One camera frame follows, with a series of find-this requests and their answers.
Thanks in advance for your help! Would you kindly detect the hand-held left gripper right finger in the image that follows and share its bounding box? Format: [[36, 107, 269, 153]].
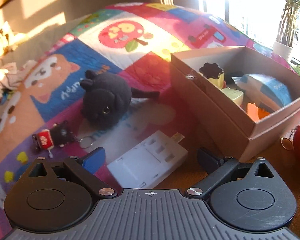
[[187, 147, 278, 198]]

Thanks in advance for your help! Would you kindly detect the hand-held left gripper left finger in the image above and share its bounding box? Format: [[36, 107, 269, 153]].
[[27, 147, 117, 198]]

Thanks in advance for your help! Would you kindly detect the white cardboard box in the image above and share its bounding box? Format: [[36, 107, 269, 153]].
[[170, 45, 300, 162]]

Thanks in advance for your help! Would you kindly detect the white power adapter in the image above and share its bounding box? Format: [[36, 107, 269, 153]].
[[107, 130, 188, 189]]

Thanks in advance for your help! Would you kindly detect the orange plastic toy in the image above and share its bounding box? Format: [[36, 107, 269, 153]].
[[244, 102, 272, 122]]

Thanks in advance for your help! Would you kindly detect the pale green toy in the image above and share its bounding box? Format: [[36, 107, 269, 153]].
[[221, 87, 245, 108]]

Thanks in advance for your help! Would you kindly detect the yellow pudding toy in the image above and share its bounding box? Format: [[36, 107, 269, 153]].
[[199, 62, 227, 88]]

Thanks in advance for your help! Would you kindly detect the blue and white packet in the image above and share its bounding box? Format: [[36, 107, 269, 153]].
[[236, 74, 293, 112]]

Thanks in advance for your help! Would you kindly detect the black cat plush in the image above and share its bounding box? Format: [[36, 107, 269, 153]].
[[79, 69, 160, 125]]

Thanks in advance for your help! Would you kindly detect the colourful printed blanket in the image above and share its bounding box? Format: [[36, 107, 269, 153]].
[[0, 2, 300, 240]]

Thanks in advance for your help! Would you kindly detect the white floral cloth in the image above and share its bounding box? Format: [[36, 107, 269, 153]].
[[0, 61, 24, 90]]

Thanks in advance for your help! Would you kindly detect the white plant pot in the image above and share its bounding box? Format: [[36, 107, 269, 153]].
[[273, 41, 294, 60]]

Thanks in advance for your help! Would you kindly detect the window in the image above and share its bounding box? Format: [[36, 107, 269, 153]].
[[197, 0, 300, 65]]

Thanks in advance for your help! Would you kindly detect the tall green plant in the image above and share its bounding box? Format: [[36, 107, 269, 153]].
[[275, 0, 300, 48]]

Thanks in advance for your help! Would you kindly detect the black and red keychain doll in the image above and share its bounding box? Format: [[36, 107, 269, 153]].
[[32, 121, 94, 158]]

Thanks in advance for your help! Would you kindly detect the gold key ring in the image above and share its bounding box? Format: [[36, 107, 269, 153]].
[[280, 137, 293, 151]]

